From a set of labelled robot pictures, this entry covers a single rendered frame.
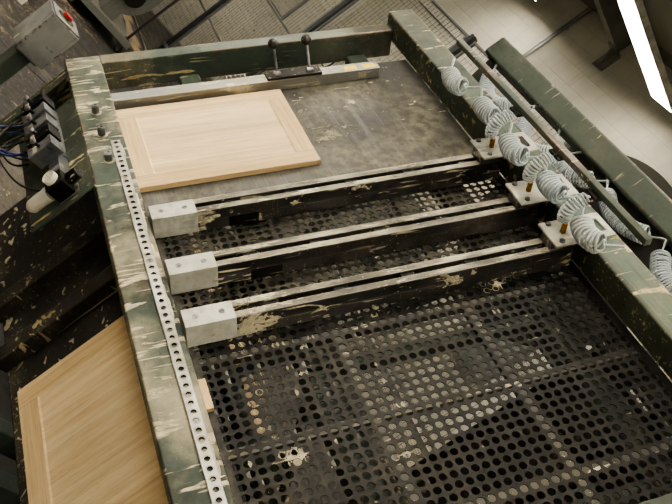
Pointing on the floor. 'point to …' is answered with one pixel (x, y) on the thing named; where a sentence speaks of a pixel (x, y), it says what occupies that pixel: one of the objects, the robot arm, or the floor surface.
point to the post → (11, 63)
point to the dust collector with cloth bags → (110, 15)
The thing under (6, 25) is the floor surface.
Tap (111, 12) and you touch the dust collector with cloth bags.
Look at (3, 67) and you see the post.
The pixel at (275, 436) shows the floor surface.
